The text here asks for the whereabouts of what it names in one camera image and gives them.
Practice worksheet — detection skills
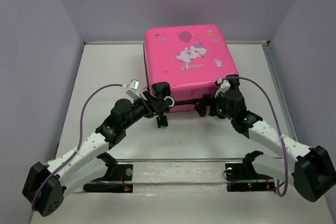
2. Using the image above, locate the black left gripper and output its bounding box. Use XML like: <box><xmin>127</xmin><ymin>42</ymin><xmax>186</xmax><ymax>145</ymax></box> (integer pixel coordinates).
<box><xmin>122</xmin><ymin>91</ymin><xmax>170</xmax><ymax>130</ymax></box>

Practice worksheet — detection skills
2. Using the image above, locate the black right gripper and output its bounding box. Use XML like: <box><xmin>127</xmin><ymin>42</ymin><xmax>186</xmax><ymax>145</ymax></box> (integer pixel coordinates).
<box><xmin>194</xmin><ymin>89</ymin><xmax>235</xmax><ymax>120</ymax></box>

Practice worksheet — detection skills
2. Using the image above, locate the pink hard-shell suitcase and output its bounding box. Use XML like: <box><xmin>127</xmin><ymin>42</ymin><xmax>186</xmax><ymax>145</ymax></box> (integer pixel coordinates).
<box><xmin>143</xmin><ymin>24</ymin><xmax>239</xmax><ymax>116</ymax></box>

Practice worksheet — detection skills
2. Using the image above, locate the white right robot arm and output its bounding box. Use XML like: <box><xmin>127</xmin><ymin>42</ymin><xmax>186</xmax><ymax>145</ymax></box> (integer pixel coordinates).
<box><xmin>195</xmin><ymin>89</ymin><xmax>335</xmax><ymax>202</ymax></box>

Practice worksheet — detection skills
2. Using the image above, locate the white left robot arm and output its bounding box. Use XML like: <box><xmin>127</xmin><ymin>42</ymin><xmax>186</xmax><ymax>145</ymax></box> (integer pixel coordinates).
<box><xmin>22</xmin><ymin>91</ymin><xmax>175</xmax><ymax>217</ymax></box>

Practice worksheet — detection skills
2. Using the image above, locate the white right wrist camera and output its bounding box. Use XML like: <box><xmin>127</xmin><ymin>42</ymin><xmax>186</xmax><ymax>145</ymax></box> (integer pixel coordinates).
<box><xmin>215</xmin><ymin>78</ymin><xmax>230</xmax><ymax>98</ymax></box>

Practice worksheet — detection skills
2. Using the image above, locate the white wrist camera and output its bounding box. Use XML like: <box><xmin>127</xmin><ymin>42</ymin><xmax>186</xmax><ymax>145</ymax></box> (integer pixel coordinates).
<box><xmin>122</xmin><ymin>79</ymin><xmax>141</xmax><ymax>101</ymax></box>
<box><xmin>215</xmin><ymin>78</ymin><xmax>230</xmax><ymax>98</ymax></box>

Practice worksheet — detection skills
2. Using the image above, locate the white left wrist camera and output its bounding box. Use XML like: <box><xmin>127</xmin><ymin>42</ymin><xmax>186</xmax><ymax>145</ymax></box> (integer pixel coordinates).
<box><xmin>122</xmin><ymin>79</ymin><xmax>141</xmax><ymax>101</ymax></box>

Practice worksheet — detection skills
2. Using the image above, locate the aluminium mounting rail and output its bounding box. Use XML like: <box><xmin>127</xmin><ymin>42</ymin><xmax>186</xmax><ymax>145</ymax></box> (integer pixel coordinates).
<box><xmin>117</xmin><ymin>158</ymin><xmax>243</xmax><ymax>163</ymax></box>

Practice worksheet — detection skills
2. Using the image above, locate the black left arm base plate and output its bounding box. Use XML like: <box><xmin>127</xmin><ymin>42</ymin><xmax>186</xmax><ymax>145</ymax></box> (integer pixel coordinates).
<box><xmin>82</xmin><ymin>164</ymin><xmax>133</xmax><ymax>193</ymax></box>

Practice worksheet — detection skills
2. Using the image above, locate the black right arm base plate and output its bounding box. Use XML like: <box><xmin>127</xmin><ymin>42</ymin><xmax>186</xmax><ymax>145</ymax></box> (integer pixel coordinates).
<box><xmin>223</xmin><ymin>163</ymin><xmax>276</xmax><ymax>193</ymax></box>

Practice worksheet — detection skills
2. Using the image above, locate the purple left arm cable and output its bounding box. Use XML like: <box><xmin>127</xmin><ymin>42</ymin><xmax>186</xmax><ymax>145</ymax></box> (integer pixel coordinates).
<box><xmin>31</xmin><ymin>83</ymin><xmax>125</xmax><ymax>211</ymax></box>

